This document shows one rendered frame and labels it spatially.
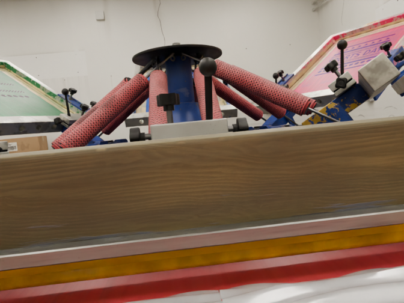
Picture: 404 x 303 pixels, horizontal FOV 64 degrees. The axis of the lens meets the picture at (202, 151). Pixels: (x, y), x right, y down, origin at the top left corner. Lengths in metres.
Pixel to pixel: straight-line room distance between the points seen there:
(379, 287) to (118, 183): 0.18
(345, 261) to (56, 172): 0.22
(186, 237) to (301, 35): 4.67
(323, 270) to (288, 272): 0.03
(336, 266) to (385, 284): 0.05
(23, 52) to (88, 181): 4.70
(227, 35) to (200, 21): 0.41
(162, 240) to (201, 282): 0.05
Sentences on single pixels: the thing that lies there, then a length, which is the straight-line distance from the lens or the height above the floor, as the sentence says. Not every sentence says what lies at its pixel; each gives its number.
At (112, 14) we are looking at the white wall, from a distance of 4.70.
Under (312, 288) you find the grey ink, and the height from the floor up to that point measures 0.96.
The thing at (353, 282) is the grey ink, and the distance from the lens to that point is 0.24.
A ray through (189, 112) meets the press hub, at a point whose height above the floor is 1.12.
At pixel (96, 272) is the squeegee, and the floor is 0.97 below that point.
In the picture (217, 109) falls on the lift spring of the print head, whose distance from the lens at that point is 0.76.
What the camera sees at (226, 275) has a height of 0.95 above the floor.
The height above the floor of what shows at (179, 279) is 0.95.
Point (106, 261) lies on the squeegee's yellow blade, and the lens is 0.26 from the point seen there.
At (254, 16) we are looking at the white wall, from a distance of 4.73.
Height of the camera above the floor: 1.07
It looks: 4 degrees down
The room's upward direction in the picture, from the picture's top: 5 degrees counter-clockwise
